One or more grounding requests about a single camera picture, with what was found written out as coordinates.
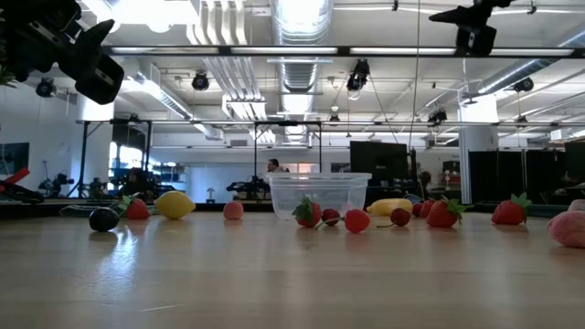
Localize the red bar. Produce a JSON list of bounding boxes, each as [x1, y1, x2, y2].
[[0, 167, 31, 193]]

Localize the yellow banana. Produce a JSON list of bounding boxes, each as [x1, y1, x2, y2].
[[366, 197, 415, 217]]

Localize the black hanging overhead camera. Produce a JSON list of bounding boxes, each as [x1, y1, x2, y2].
[[346, 58, 371, 92]]

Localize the pink peach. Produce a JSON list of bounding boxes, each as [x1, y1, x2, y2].
[[222, 201, 245, 221], [546, 209, 585, 249]]

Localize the dark plum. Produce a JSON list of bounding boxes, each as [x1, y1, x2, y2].
[[88, 207, 121, 233]]

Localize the dark room partition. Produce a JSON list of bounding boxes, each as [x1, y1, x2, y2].
[[468, 149, 566, 205]]

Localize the clear plastic tupperware container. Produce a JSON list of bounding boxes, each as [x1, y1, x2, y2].
[[266, 172, 373, 221]]

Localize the green potted plant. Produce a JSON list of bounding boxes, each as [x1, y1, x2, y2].
[[0, 58, 17, 89]]

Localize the person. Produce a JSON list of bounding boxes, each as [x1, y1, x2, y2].
[[266, 157, 291, 175]]

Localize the black monitor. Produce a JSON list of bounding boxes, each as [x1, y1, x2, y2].
[[349, 140, 410, 182]]

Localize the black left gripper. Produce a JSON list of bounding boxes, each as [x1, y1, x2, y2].
[[0, 0, 125, 106]]

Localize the silver ceiling duct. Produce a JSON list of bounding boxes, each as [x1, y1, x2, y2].
[[269, 0, 335, 143]]

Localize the thin metal pole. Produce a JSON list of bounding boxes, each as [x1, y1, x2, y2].
[[408, 0, 422, 150]]

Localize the dark wall picture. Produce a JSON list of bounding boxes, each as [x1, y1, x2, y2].
[[0, 142, 31, 175]]

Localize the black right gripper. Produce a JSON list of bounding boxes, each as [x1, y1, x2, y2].
[[428, 0, 516, 58]]

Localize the black overhead light bar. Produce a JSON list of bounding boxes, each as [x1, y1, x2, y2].
[[102, 44, 585, 58]]

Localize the red strawberry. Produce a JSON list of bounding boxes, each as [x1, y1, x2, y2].
[[292, 196, 323, 228], [426, 195, 474, 229], [491, 191, 534, 226], [116, 195, 152, 221]]

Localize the yellow lemon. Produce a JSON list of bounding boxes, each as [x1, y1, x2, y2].
[[154, 190, 197, 220]]

